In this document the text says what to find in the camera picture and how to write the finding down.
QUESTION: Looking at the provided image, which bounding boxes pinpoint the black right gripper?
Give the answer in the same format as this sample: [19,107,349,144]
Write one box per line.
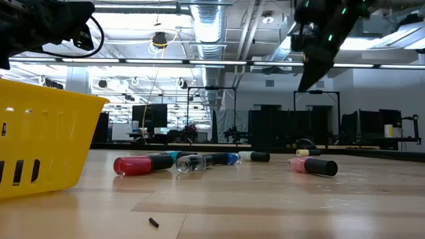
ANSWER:
[297,25,346,92]

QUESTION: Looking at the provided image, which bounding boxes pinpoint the pink nail polish bottle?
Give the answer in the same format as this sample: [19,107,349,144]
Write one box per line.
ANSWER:
[288,156,339,177]

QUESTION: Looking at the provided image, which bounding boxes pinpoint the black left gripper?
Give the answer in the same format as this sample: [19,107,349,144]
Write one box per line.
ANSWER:
[0,0,96,70]

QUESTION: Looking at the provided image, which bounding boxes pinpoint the grey cover sheet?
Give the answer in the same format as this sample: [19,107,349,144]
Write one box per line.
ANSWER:
[212,109,250,143]

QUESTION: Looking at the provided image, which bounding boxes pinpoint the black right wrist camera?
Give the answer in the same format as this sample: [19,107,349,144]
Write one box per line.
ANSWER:
[290,23,315,53]

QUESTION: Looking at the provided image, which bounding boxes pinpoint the black gantry frame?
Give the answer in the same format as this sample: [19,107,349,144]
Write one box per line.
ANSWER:
[187,86,238,144]
[293,90,341,147]

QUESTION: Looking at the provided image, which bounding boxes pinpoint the black monitor row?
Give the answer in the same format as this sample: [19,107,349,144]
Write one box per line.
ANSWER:
[339,108,403,139]

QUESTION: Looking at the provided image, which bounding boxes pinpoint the overhead light bar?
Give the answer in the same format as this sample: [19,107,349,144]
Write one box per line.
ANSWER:
[8,56,425,70]

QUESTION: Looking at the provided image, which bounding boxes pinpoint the blue nail polish bottle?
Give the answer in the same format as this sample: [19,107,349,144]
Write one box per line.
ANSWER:
[207,152,241,166]

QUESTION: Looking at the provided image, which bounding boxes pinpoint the black dome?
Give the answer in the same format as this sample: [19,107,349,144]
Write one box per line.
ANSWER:
[296,138,316,149]

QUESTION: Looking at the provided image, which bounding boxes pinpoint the teal nail polish bottle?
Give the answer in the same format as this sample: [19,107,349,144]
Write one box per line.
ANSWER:
[155,150,198,159]

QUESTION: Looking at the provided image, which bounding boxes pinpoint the black ceiling cable reel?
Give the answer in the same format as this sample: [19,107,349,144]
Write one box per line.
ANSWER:
[151,31,168,49]

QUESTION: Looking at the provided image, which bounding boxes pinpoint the red nail polish bottle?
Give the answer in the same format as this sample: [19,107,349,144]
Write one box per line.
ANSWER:
[113,154,175,177]

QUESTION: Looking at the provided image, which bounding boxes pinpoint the yellow plastic basket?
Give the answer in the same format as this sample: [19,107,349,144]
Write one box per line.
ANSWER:
[0,78,110,200]

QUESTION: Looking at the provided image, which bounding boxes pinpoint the clear nail polish bottle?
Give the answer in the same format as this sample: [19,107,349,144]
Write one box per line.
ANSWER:
[175,153,215,174]

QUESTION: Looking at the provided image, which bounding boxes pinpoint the white nail polish bottle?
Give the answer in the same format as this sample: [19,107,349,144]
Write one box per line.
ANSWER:
[238,151,271,163]

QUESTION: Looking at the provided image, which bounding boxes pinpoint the cream nail polish bottle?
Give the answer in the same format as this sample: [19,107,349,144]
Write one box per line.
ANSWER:
[296,149,322,157]

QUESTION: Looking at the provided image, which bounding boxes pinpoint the silver ceiling duct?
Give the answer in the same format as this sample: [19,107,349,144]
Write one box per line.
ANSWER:
[189,0,230,110]
[265,35,295,64]

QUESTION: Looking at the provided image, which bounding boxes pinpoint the black table frame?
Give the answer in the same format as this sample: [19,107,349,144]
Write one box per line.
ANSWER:
[89,141,425,163]

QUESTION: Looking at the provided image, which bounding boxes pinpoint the black partition panels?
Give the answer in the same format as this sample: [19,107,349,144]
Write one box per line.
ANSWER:
[248,105,335,147]

